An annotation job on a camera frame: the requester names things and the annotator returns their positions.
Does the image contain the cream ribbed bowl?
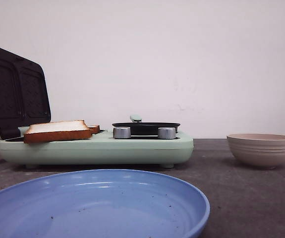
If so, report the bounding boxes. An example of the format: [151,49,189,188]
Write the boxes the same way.
[227,133,285,168]

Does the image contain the right silver knob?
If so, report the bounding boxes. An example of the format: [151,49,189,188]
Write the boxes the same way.
[158,127,176,140]

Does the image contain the blue plate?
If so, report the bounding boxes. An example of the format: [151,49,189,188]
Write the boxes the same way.
[0,169,210,238]

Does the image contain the mint green breakfast maker base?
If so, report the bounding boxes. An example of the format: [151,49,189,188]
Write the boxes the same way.
[0,130,194,168]

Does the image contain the left silver knob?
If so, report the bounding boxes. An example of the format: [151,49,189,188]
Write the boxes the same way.
[113,126,131,139]

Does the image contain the white bread slice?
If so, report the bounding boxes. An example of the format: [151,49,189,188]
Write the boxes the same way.
[87,125,100,134]
[24,120,92,144]

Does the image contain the silver knob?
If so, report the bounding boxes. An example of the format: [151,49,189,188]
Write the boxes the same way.
[113,126,131,139]
[158,127,176,140]

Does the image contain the black frying pan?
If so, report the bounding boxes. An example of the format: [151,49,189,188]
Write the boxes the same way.
[112,114,180,136]

